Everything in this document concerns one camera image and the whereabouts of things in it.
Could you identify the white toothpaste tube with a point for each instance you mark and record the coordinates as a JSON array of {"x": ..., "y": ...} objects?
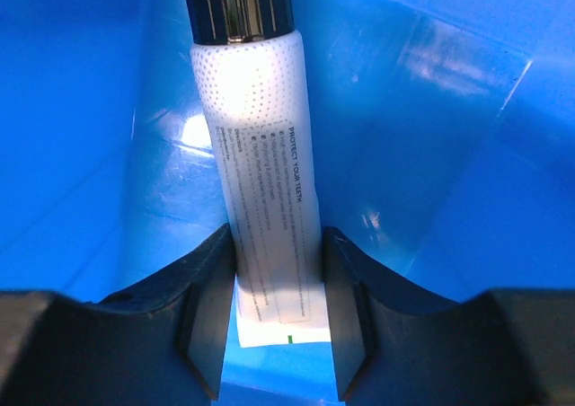
[{"x": 248, "y": 61}]

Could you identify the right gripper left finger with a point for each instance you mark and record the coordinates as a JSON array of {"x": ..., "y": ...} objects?
[{"x": 160, "y": 341}]

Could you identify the blue compartment bin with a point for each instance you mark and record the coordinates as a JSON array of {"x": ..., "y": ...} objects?
[{"x": 443, "y": 148}]

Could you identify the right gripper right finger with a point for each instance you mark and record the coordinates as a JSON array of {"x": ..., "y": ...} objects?
[{"x": 396, "y": 343}]

